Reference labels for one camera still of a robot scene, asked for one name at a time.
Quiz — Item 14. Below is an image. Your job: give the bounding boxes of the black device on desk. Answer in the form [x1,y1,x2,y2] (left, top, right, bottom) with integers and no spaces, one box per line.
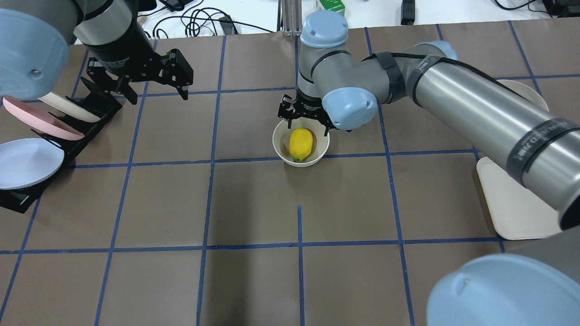
[400,0,416,25]

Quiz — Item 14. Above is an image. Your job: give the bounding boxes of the pink plate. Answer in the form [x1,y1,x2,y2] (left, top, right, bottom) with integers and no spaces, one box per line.
[2,96,85,141]

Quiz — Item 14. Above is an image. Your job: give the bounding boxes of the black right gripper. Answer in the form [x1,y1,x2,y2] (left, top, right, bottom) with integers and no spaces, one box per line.
[278,94,333,137]

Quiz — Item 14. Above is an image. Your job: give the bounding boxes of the aluminium frame post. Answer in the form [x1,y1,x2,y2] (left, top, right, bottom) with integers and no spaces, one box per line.
[277,0,303,37]

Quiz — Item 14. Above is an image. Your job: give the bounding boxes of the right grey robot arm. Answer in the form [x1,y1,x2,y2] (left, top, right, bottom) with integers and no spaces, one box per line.
[99,34,579,326]

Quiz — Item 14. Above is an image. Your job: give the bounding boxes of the black dish rack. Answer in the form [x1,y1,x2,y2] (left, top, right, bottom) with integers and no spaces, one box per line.
[0,78,122,213]

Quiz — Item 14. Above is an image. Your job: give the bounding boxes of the black cables on desk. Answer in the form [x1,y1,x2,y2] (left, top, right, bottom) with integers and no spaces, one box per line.
[136,0,275,40]

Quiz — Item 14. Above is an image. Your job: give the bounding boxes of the yellow lemon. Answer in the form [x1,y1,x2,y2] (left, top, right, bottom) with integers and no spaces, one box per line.
[289,128,314,162]

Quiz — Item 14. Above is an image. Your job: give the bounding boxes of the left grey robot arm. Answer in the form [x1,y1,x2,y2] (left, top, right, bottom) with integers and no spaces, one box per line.
[0,0,194,104]

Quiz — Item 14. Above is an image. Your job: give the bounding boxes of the green white box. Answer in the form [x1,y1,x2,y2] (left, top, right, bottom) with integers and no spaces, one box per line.
[315,0,346,16]

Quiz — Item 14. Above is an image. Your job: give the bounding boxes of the cream plate in rack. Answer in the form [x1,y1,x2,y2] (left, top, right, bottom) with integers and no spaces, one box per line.
[38,92,100,123]

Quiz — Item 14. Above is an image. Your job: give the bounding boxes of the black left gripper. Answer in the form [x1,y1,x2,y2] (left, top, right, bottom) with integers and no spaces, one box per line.
[87,43,194,105]

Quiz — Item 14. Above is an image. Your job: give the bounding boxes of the light blue plate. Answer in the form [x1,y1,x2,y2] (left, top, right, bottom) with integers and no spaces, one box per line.
[0,138,65,190]

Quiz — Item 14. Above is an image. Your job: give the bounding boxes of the black power adapter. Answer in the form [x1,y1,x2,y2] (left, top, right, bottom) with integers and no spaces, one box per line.
[157,0,194,12]

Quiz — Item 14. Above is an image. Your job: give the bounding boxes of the white rectangular tray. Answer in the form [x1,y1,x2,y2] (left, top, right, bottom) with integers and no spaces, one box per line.
[476,157,562,240]

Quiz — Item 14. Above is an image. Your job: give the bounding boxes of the white ceramic bowl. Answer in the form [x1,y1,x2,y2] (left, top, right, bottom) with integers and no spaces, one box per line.
[272,118,331,167]

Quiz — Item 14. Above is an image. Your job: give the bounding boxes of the round white plate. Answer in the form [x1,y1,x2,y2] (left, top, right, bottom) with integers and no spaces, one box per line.
[497,80,549,111]

